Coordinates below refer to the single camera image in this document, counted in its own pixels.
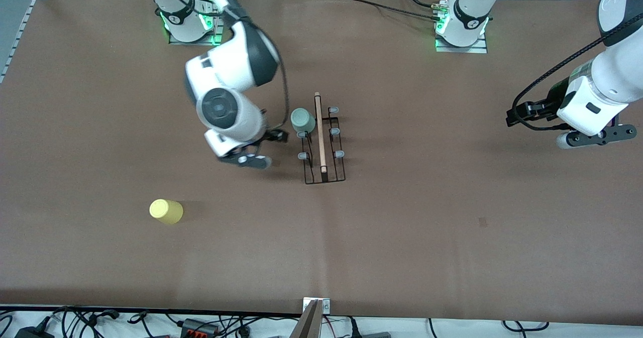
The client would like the pale green plastic cup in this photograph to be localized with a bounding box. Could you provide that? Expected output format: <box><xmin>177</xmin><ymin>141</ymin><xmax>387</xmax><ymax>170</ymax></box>
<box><xmin>290</xmin><ymin>108</ymin><xmax>316</xmax><ymax>134</ymax></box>

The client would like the black wire cup holder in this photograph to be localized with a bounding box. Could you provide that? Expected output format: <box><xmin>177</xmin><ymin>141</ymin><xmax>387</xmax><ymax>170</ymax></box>
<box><xmin>297</xmin><ymin>92</ymin><xmax>347</xmax><ymax>185</ymax></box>

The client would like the yellow plastic cup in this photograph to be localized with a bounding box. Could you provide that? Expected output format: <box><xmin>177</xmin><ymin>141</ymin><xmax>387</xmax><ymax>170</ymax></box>
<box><xmin>149</xmin><ymin>199</ymin><xmax>184</xmax><ymax>226</ymax></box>

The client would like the brown table mat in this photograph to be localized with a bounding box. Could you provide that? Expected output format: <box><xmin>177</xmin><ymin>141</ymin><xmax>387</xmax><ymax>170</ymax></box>
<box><xmin>0</xmin><ymin>0</ymin><xmax>643</xmax><ymax>324</ymax></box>

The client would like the black orange connector box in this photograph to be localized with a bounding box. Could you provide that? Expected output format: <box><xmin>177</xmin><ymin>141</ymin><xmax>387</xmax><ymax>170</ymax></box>
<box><xmin>180</xmin><ymin>318</ymin><xmax>220</xmax><ymax>337</ymax></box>

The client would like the black power adapter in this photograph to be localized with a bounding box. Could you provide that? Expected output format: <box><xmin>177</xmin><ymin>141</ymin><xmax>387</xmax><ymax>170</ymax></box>
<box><xmin>14</xmin><ymin>324</ymin><xmax>55</xmax><ymax>338</ymax></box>

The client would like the thin black table cable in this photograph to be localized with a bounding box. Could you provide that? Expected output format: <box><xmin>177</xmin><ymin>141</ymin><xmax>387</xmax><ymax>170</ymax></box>
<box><xmin>321</xmin><ymin>0</ymin><xmax>444</xmax><ymax>23</ymax></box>

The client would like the metal pole bracket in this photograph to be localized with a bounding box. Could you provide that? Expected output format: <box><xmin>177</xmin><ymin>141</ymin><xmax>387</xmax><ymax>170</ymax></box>
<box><xmin>302</xmin><ymin>297</ymin><xmax>331</xmax><ymax>314</ymax></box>

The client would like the aluminium camera pole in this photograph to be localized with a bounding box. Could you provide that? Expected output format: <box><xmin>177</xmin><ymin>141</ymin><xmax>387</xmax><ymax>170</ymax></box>
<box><xmin>289</xmin><ymin>299</ymin><xmax>325</xmax><ymax>338</ymax></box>

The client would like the black looped floor cable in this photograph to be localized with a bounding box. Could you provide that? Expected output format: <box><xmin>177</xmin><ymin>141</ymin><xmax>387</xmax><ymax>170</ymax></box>
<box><xmin>502</xmin><ymin>320</ymin><xmax>549</xmax><ymax>332</ymax></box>

